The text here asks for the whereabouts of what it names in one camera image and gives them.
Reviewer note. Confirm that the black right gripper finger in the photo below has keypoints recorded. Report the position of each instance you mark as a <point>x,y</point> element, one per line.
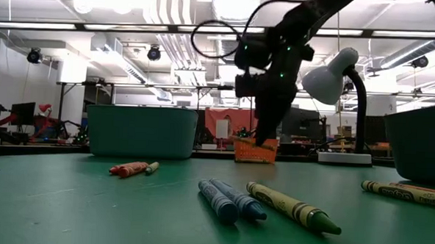
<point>267,128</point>

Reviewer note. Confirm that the green crayon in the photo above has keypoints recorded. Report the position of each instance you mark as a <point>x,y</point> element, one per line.
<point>291,206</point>
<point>152,168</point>

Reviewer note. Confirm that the orange crayon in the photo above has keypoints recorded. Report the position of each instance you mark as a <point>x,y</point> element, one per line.
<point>132,170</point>

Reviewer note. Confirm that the red robot arm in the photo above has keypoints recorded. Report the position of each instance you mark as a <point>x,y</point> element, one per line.
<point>4,122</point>

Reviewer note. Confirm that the orange red banner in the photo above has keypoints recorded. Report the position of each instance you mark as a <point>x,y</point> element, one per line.
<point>239,119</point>

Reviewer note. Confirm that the orange mesh basket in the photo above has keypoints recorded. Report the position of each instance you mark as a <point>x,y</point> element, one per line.
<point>254,156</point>

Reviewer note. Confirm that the black monitor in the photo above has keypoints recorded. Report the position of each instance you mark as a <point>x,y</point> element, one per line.
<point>22,113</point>
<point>375,129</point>
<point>302,122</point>

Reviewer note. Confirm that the white sheet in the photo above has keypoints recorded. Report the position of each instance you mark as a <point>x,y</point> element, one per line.
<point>222,129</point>

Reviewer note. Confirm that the white desk lamp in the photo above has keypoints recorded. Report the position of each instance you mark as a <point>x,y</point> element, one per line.
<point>326,82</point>

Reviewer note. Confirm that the teal plastic bin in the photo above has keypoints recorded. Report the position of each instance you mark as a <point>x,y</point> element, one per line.
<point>139,133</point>

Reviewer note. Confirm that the black spotlight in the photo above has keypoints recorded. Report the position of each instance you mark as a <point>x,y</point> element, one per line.
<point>34,56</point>
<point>154,54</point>
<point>420,61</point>

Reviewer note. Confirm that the grey blue plastic bin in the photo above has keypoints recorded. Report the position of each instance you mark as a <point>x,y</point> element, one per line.
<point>422,145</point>

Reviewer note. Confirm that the green table mat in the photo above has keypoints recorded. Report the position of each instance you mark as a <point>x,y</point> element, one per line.
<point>70,211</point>

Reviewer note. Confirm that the red desk lamp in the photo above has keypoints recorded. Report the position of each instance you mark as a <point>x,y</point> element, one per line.
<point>45,108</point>

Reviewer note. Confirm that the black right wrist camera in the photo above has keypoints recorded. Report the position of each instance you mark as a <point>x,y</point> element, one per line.
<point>245,85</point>

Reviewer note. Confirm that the black light bar frame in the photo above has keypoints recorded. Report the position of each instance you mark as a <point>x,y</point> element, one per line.
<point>152,26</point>

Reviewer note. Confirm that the black table frame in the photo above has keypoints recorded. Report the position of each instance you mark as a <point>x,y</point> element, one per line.
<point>36,151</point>

